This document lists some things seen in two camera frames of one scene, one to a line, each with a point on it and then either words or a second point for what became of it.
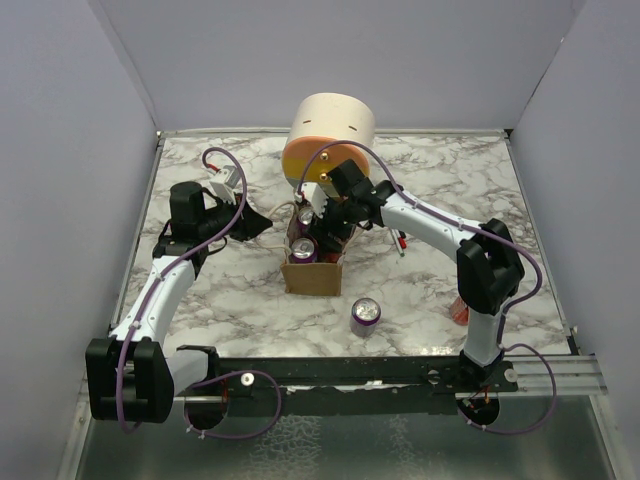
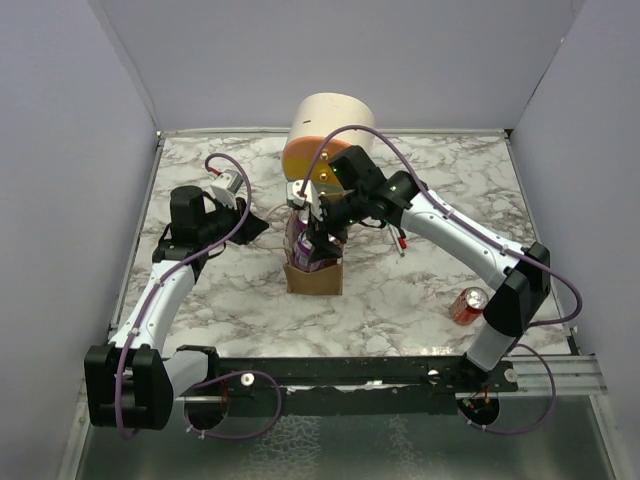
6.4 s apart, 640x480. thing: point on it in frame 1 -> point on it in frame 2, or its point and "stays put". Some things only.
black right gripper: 320,231 stays put
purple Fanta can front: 365,313 -> 303,250
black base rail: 359,385 stays put
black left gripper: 250,222 stays put
